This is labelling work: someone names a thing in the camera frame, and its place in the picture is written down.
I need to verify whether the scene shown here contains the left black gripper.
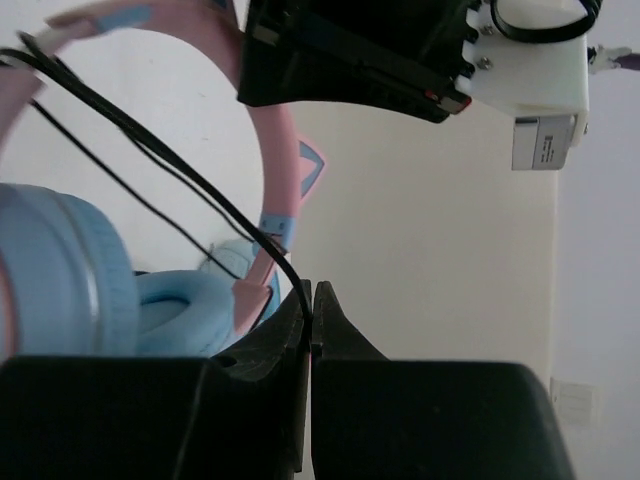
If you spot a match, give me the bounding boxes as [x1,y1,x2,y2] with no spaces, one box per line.
[238,1,482,124]

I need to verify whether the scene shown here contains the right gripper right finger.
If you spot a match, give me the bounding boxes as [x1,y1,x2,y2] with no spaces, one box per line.
[310,281,574,479]

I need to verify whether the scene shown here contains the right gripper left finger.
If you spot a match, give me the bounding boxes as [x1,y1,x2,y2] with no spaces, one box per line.
[1,281,311,479]

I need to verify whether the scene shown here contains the pink blue cat-ear headphones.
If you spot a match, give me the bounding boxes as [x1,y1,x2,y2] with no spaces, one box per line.
[1,1,325,358]

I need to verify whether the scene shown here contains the black headphone audio cable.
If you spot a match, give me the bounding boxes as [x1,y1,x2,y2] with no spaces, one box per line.
[0,32,314,321]

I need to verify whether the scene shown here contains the white wall switch plate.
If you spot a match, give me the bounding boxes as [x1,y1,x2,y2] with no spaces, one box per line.
[550,378,599,427]

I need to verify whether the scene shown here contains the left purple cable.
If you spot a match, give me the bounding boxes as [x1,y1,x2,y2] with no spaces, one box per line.
[587,43,640,74]

